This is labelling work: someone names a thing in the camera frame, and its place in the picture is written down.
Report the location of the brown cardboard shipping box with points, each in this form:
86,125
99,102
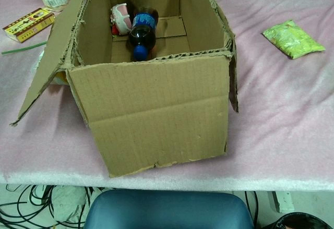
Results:
156,119

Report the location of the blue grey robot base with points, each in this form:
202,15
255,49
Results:
169,210

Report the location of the dark cola bottle blue cap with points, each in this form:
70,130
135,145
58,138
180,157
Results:
142,38

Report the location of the dark red cloth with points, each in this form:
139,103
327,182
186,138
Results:
115,30

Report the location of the pink white plastic cup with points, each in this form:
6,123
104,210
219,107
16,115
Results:
121,17

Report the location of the pink foam table cover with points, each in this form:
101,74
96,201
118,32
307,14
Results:
274,122

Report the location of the white crumpled plastic bag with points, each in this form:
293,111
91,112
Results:
68,200

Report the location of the green yellow foil packet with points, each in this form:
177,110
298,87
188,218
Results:
292,40

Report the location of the white table leg foot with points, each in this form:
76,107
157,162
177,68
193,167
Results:
284,203

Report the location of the thin green stick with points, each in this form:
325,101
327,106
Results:
21,49

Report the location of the yellow red small carton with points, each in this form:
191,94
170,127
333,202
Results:
26,26

